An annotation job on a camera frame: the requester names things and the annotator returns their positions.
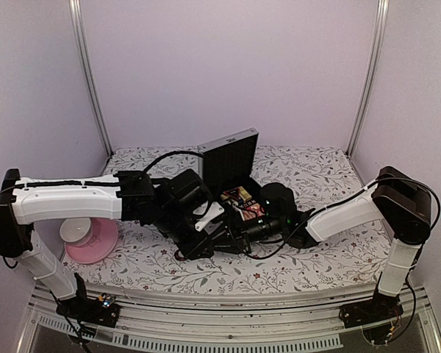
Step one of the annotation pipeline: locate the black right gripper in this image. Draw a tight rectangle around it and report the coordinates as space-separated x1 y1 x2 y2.
212 213 284 256

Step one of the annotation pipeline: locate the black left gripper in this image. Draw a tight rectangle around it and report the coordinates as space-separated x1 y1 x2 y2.
154 206 215 262

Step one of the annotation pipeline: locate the black triangular all-in button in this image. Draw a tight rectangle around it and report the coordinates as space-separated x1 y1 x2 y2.
223 188 243 202

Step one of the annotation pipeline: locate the aluminium poker case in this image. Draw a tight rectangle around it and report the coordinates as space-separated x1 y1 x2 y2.
198 127 260 212

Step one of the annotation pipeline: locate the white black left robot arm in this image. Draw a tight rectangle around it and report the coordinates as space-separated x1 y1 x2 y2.
0 169 224 319

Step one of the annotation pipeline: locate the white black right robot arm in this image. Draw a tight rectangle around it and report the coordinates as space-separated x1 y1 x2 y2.
225 166 441 321

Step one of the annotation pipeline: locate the red Texas Hold'em card deck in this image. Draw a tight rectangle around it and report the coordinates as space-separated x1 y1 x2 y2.
237 204 264 221

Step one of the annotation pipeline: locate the floral patterned table mat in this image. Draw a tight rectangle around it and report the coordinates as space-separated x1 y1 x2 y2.
62 146 390 295

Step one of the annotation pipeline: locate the pink plate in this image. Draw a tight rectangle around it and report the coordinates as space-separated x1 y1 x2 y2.
64 218 118 265

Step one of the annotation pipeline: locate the white bowl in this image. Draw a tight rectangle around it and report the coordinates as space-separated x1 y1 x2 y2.
60 218 93 246

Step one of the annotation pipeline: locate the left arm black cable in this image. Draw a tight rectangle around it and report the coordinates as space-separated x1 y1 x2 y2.
141 150 207 176

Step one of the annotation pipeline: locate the aluminium front rail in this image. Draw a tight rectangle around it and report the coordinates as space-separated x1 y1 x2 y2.
20 282 441 353

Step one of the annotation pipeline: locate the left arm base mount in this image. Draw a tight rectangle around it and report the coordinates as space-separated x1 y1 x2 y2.
56 286 121 328

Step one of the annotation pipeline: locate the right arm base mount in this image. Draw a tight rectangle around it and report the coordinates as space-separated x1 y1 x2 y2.
339 280 404 328

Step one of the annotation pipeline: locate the left aluminium frame post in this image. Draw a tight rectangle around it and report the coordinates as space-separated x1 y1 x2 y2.
68 0 113 157

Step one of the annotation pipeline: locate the aluminium frame post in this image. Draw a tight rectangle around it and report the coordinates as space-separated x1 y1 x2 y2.
68 0 113 157
345 0 390 159

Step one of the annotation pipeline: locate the right aluminium frame post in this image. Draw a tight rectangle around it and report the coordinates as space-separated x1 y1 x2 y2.
345 0 390 159

